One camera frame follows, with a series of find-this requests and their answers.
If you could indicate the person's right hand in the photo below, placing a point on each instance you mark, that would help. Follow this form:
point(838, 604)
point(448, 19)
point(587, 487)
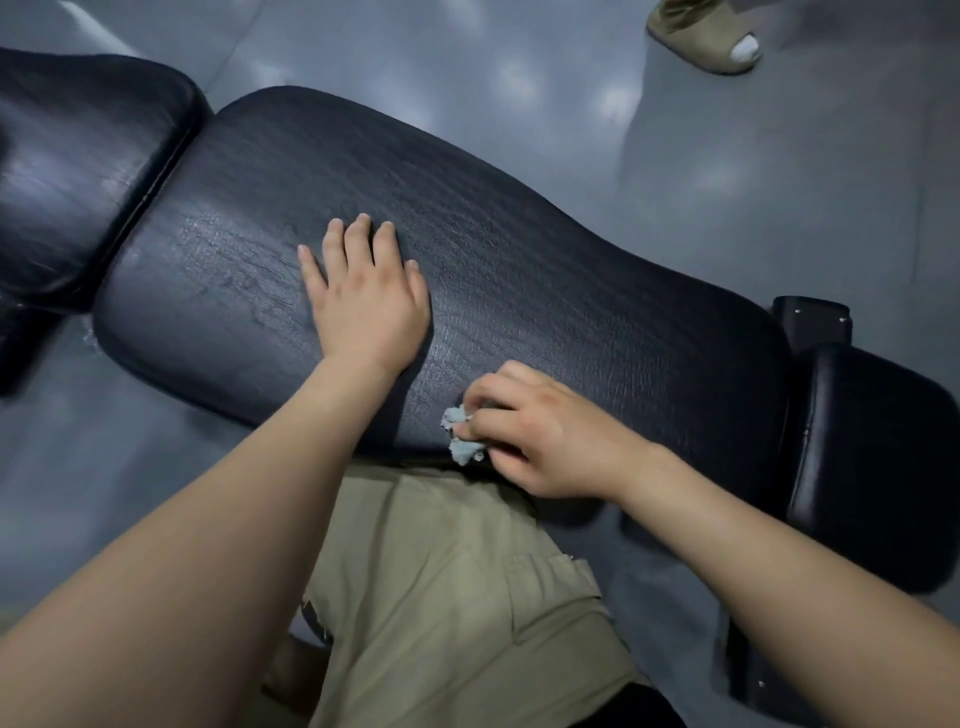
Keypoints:
point(559, 442)

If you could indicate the person's left hand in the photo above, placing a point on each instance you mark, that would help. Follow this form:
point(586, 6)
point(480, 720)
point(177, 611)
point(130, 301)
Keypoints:
point(371, 311)

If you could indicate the person's left thumb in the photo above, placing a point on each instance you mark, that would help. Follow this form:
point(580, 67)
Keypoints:
point(418, 286)

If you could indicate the person's left little finger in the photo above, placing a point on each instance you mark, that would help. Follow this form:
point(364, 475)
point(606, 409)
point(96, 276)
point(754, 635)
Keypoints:
point(311, 271)

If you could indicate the person's left middle finger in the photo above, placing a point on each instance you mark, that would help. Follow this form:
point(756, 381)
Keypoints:
point(360, 247)

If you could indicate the person's right fingers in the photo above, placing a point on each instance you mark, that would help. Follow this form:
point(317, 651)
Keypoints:
point(495, 424)

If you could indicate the pale blue wipe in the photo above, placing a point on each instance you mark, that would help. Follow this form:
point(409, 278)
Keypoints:
point(454, 416)

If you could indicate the person's left forearm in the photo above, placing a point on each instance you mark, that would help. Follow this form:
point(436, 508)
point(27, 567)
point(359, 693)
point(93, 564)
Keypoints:
point(195, 570)

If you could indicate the person's right forearm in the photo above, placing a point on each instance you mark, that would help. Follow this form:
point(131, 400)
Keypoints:
point(765, 570)

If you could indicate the long black leather bench pad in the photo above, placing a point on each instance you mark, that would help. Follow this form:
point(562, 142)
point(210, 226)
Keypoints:
point(540, 277)

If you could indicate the khaki cargo trousers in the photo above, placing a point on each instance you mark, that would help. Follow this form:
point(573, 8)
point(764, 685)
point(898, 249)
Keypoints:
point(457, 600)

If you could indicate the black leather seat pad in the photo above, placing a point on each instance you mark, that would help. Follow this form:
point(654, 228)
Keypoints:
point(71, 172)

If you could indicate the black shoe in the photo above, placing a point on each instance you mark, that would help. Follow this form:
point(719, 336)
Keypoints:
point(630, 711)

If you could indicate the olive slide sandal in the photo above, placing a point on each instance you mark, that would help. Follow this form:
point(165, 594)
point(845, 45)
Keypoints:
point(701, 41)

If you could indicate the small black leather head pad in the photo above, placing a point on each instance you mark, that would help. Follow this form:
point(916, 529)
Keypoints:
point(874, 465)

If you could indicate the black metal bench bracket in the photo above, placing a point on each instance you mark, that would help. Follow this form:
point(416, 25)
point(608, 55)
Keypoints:
point(811, 322)

